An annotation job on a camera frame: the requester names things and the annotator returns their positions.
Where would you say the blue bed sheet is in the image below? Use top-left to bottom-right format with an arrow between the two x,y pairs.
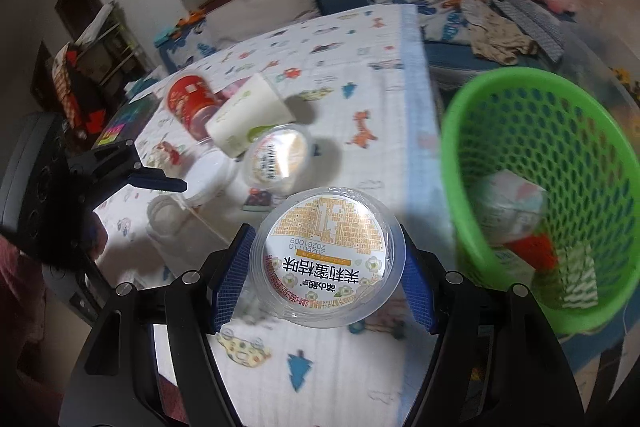
155,0 -> 616,88

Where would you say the red and black bag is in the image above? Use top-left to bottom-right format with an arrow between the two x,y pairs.
52,42 -> 108,132

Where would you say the grey patterned cloth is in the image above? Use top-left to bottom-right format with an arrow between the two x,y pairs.
495,0 -> 568,62

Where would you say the dark box with colourful stickers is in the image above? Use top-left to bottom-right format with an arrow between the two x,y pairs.
97,99 -> 161,148

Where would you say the red and white carton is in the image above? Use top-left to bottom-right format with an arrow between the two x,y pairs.
492,232 -> 558,288

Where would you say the beige printed garment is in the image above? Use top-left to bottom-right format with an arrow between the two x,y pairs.
460,0 -> 541,68

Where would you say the metal rack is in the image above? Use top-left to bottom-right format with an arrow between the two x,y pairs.
75,4 -> 138,88

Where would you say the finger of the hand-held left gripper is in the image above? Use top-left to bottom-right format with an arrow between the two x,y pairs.
85,167 -> 189,208
67,141 -> 146,180

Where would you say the white paper cup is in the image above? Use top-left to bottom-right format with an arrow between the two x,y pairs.
205,73 -> 293,158

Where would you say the clear jelly cup yellow lid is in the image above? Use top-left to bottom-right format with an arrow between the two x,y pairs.
248,187 -> 407,328
243,122 -> 313,198

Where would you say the clear plastic storage box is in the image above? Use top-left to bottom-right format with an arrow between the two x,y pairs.
565,37 -> 640,138

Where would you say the pale printed carton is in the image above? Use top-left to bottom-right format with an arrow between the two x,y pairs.
470,169 -> 548,253

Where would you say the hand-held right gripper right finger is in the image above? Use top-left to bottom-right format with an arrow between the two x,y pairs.
397,231 -> 588,427

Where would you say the teal toy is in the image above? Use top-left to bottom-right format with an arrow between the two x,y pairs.
154,24 -> 183,48

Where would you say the small clear plastic cup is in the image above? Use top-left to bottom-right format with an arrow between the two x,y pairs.
146,194 -> 193,253

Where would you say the white round lid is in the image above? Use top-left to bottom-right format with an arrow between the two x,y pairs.
182,149 -> 238,208

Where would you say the person's left forearm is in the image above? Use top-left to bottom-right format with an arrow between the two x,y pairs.
0,234 -> 103,413

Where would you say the orange toy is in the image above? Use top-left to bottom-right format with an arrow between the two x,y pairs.
175,9 -> 206,28

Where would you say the green striped packet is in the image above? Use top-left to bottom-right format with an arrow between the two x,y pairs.
557,242 -> 598,308

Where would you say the white vehicle print blanket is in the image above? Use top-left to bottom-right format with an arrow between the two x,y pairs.
95,4 -> 451,427

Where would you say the beige pillow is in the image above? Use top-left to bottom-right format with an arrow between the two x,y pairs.
200,0 -> 321,48

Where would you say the green plastic basket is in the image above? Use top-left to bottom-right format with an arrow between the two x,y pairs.
440,67 -> 633,338

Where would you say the person's left hand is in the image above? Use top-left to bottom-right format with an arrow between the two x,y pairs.
80,211 -> 108,258

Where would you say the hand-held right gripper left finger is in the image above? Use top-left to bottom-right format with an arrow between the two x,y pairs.
57,223 -> 258,427

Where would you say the red printed plastic cup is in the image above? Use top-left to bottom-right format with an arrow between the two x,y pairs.
166,74 -> 221,140

